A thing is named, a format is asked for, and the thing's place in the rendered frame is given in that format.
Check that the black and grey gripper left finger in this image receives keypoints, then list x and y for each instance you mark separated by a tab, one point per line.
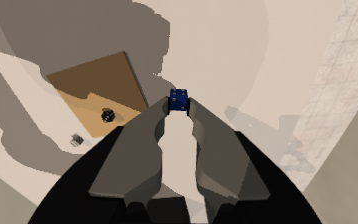
124	167

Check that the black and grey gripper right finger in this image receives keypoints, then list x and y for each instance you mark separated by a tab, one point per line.
231	169

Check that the brown flat mat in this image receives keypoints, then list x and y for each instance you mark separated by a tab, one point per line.
104	84

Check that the blue die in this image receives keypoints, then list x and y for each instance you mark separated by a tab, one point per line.
178	99

